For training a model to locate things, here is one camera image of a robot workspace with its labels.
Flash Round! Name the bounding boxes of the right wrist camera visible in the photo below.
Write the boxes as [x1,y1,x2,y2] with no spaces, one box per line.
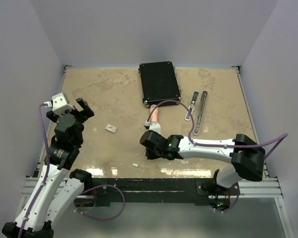
[144,121,161,134]

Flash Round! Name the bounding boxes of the black base bar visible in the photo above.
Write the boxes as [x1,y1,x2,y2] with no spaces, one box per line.
[76,178,238,206]

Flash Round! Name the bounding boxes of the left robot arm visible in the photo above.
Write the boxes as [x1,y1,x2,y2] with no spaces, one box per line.
[2,93,94,238]

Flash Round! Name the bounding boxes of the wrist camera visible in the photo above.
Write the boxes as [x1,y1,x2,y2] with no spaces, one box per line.
[144,121,161,134]
[52,93,75,115]

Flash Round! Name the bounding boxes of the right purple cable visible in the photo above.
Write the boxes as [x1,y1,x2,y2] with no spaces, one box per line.
[145,99,289,214]

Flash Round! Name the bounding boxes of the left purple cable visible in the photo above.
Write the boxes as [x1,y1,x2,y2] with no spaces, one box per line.
[16,101,53,238]

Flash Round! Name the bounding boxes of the grey stapler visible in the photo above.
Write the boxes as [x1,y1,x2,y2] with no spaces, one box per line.
[193,91,208,136]

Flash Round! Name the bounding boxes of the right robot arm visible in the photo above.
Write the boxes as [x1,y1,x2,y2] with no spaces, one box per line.
[140,105,265,195]

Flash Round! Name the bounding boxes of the small white card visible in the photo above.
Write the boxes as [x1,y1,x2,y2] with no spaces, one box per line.
[105,124,117,133]

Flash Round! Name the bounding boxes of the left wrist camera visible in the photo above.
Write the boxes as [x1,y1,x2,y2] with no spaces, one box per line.
[52,93,75,115]

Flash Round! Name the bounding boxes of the pink toy microphone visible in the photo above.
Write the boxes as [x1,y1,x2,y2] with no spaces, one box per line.
[150,105,158,123]

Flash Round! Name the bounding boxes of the purple cable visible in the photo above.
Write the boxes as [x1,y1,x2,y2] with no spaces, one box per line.
[16,101,53,238]
[145,99,289,214]

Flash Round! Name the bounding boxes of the black hard case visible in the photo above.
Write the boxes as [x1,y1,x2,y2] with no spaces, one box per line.
[138,61,181,108]

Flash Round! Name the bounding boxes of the light blue stapler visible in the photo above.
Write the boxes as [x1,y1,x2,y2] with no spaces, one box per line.
[185,90,199,121]

